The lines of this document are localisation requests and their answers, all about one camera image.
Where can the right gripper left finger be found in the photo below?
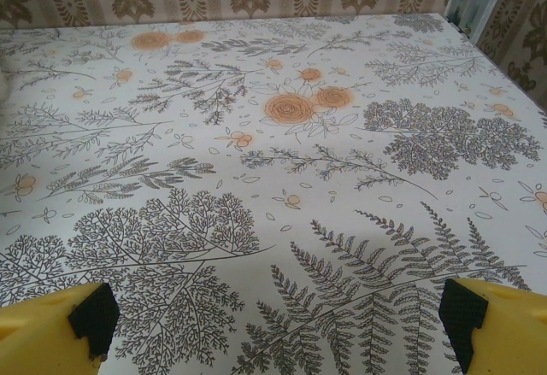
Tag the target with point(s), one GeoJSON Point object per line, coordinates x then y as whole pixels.
{"type": "Point", "coordinates": [38, 336]}

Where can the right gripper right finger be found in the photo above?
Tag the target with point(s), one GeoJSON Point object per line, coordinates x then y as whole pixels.
{"type": "Point", "coordinates": [508, 332]}

